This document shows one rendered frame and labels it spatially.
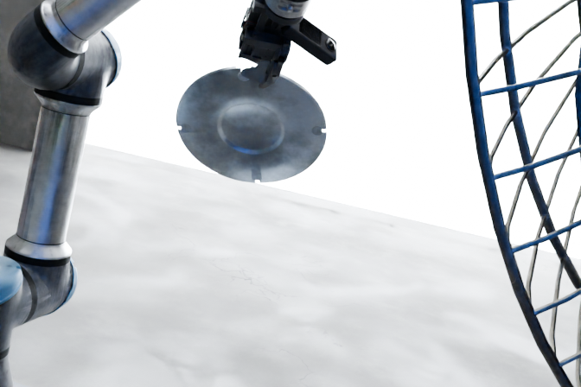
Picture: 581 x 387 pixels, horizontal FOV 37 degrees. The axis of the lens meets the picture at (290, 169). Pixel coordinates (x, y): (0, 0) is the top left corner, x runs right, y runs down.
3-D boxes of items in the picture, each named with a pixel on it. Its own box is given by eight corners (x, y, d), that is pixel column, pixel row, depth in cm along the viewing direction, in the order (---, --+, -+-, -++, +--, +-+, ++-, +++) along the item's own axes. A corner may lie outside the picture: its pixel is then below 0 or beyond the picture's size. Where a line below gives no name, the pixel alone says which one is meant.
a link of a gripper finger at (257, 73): (235, 81, 157) (247, 47, 150) (266, 87, 158) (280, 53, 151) (234, 94, 155) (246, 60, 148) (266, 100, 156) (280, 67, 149)
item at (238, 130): (163, 67, 157) (164, 65, 158) (187, 181, 177) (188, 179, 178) (323, 69, 154) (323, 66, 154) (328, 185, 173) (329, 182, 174)
